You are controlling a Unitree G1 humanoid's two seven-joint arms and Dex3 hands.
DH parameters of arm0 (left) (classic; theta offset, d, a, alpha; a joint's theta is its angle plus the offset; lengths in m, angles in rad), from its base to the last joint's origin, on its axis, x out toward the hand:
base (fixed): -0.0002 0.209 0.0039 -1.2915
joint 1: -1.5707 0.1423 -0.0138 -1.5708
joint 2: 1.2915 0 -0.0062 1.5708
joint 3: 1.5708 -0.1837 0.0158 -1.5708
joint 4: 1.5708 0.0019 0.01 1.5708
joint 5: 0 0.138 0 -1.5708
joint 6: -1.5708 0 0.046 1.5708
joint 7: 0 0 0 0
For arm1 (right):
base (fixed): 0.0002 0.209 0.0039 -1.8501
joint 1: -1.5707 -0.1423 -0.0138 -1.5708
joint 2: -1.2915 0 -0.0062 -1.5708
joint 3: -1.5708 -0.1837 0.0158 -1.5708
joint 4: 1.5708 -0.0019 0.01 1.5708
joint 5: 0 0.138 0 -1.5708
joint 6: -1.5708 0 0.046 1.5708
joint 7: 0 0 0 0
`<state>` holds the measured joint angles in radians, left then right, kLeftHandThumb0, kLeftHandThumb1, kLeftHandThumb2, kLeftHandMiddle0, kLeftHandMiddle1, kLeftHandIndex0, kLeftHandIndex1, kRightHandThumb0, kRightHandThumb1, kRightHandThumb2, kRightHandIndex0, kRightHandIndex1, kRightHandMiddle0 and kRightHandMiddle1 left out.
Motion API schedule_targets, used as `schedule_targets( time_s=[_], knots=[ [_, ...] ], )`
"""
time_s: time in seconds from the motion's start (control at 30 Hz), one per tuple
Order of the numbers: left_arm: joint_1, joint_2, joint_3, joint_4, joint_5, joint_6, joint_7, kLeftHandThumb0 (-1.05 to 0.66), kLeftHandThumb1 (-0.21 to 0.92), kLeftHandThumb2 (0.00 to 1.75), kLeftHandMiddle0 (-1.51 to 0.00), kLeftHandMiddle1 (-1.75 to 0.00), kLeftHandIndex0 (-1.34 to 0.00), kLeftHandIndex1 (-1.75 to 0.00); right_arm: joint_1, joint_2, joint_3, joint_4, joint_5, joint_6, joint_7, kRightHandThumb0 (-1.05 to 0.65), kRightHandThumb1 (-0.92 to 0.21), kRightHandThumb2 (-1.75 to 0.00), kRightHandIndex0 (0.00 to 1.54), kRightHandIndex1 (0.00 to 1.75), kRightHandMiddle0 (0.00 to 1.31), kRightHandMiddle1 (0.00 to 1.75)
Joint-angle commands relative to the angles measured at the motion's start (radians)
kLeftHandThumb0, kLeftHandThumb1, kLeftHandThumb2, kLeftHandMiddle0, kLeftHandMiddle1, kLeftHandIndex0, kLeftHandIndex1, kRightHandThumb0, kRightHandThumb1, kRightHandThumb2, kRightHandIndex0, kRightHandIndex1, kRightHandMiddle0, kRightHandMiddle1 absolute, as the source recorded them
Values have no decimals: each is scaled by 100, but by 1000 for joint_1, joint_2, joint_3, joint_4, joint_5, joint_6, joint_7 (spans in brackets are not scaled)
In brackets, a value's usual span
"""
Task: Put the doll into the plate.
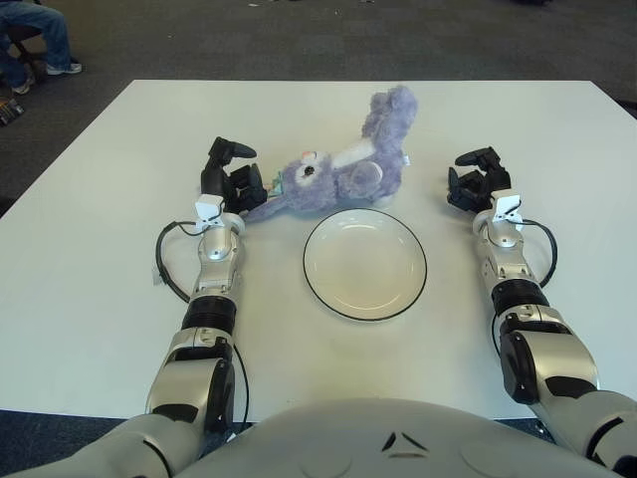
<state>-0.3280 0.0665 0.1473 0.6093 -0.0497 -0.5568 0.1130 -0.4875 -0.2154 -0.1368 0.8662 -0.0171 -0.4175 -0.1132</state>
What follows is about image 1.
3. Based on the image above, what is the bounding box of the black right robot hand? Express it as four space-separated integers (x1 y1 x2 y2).
446 145 513 214

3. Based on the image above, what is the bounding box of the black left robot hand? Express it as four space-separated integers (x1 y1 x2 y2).
200 136 269 216

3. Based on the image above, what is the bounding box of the purple plush bunny doll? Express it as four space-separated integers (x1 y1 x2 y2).
245 85 419 224

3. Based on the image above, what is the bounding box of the white plate with black rim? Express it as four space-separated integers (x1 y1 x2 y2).
303 208 428 323

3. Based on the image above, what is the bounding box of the striped object on floor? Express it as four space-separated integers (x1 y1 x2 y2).
0 97 25 126

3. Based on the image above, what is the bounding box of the seated person in jeans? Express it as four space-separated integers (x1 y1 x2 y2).
0 0 84 96

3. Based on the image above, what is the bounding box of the dark chair under seated person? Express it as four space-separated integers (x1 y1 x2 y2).
0 24 46 76

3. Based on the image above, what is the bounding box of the grey robot torso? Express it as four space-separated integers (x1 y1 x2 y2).
176 381 616 478

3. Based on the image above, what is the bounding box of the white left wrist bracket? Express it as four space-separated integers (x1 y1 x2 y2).
194 195 224 231

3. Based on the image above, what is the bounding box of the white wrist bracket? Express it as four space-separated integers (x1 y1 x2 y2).
194 195 224 231
492 189 524 230

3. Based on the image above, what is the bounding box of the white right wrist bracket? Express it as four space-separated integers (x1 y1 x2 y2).
492 189 524 230

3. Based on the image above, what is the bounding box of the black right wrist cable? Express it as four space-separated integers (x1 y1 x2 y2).
520 218 556 289

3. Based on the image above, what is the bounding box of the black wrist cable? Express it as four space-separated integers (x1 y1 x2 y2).
155 218 205 305
520 218 556 289

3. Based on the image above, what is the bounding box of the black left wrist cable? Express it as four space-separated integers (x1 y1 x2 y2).
155 218 205 305

